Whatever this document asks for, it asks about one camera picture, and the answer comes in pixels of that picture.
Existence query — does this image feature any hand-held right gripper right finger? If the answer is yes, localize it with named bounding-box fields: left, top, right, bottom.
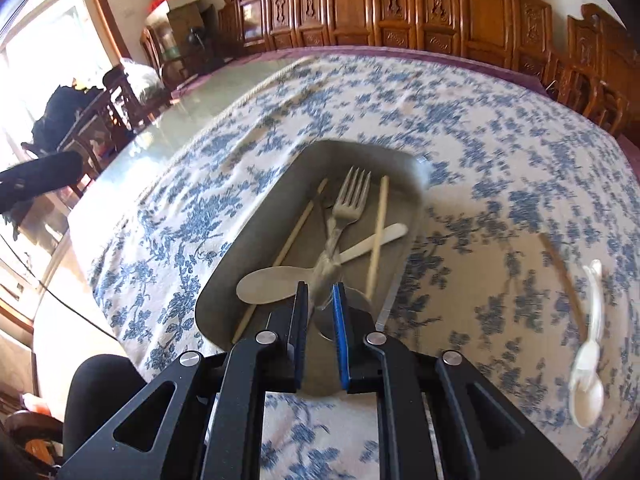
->
left=331, top=281, right=583, bottom=480

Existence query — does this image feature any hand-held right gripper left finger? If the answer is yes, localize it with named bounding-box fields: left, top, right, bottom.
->
left=57, top=281, right=313, bottom=480

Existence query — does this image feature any metal fork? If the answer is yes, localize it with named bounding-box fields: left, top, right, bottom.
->
left=320, top=166, right=372, bottom=306

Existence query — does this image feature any rectangular metal tin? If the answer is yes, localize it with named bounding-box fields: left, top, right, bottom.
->
left=195, top=140, right=433, bottom=396

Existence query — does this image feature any person's leg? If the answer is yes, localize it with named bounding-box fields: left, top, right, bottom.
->
left=64, top=354, right=151, bottom=461

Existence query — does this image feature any blue floral tablecloth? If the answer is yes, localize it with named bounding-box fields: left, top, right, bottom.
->
left=67, top=50, right=640, bottom=480

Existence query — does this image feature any long purple sofa cushion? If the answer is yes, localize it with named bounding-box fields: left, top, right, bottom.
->
left=170, top=46, right=546, bottom=93

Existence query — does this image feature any carved wooden chair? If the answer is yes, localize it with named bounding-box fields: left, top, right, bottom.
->
left=22, top=72, right=173, bottom=198

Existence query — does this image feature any clear plastic bag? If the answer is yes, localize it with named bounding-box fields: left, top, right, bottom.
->
left=120, top=57, right=163, bottom=106

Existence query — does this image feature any pile of black clothes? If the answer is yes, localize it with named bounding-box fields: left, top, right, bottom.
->
left=31, top=84, right=108, bottom=153

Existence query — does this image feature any black desk lamp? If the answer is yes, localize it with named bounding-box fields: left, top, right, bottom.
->
left=186, top=25, right=213, bottom=68

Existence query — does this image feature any carved wooden sofa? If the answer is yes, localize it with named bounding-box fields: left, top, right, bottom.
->
left=217, top=0, right=558, bottom=91

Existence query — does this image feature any white lidded box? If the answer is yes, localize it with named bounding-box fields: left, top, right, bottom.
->
left=146, top=2, right=201, bottom=28

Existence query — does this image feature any wooden door frame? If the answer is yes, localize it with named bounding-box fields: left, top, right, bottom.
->
left=0, top=0, right=132, bottom=61

